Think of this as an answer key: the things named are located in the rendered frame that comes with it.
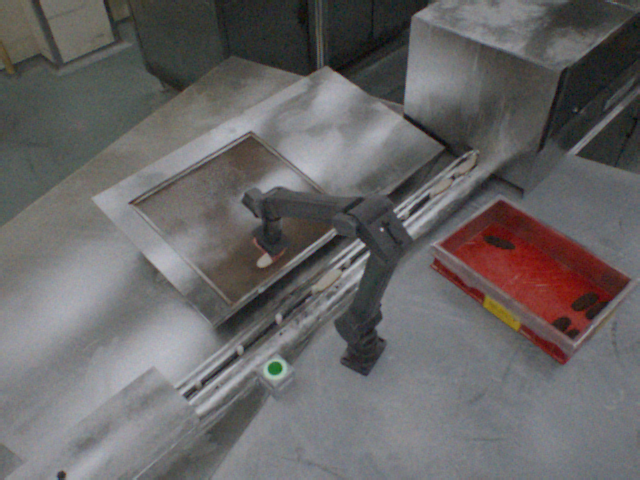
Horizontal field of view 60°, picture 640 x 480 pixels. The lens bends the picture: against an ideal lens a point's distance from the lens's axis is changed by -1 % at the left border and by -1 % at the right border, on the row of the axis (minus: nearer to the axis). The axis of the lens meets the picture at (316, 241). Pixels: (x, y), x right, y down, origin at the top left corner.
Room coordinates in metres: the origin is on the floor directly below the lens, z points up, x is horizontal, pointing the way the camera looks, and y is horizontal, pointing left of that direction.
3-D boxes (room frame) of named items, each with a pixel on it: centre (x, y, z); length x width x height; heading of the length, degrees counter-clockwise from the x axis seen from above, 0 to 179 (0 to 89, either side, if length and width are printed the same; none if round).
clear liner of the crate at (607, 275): (1.00, -0.61, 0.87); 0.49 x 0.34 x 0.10; 38
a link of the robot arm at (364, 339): (0.81, -0.09, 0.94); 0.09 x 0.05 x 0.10; 39
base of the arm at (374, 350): (0.80, -0.11, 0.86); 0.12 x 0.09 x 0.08; 146
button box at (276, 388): (0.72, 0.12, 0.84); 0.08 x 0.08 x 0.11; 42
